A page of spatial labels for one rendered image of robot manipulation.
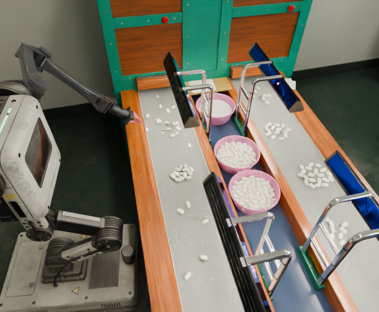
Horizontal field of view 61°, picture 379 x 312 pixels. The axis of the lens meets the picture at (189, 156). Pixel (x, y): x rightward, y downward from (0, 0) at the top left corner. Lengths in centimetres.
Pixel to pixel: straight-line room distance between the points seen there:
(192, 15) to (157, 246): 139
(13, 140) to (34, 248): 103
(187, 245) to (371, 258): 83
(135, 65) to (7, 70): 135
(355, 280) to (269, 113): 113
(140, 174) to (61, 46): 165
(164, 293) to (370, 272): 90
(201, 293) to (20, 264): 100
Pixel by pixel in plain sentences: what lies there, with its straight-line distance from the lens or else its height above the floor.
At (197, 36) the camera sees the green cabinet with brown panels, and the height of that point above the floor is 110.
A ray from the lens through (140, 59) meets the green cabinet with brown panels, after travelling 224.
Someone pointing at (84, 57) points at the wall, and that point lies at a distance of 312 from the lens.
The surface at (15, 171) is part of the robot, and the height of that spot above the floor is 139.
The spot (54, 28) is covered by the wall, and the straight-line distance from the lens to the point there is 301.
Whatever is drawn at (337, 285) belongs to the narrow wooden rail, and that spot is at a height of 77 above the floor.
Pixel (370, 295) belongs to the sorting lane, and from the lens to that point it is 164.
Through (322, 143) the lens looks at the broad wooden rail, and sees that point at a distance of 207.
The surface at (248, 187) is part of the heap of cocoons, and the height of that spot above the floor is 74.
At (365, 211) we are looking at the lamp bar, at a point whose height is 107.
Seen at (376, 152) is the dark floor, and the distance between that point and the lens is 338.
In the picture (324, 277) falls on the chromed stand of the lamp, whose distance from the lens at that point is 153.
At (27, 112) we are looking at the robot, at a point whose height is 144.
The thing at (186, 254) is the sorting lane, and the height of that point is 74.
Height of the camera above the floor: 210
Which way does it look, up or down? 47 degrees down
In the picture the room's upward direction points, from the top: 1 degrees clockwise
